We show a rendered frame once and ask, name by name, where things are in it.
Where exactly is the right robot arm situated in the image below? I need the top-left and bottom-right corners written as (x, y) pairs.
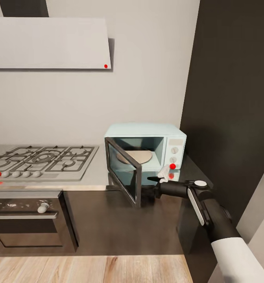
top-left (141, 166), bottom-right (264, 283)

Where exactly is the microwave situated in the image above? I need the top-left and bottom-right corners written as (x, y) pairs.
top-left (104, 122), bottom-right (186, 211)

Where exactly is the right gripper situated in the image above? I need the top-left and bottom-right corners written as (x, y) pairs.
top-left (141, 176), bottom-right (177, 199)

